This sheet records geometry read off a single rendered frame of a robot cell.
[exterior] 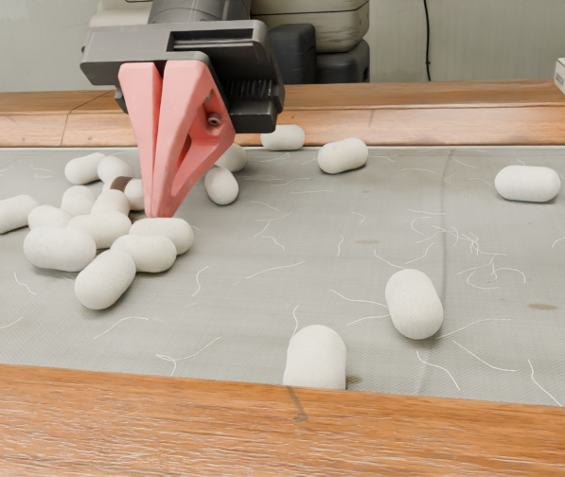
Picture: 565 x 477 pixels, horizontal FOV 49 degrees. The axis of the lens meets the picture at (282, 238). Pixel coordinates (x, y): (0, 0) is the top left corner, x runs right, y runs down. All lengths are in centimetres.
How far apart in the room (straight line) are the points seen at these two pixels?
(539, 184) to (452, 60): 204
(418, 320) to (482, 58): 218
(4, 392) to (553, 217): 27
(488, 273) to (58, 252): 20
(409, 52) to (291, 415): 225
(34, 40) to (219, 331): 269
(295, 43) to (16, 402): 94
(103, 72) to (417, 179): 20
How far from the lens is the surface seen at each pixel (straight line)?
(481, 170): 42
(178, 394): 18
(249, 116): 36
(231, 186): 36
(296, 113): 48
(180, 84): 32
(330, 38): 123
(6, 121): 58
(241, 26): 33
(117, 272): 27
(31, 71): 294
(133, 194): 37
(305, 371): 19
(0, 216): 37
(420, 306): 23
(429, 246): 31
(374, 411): 17
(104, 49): 35
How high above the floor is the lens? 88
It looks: 25 degrees down
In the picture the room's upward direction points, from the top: 4 degrees counter-clockwise
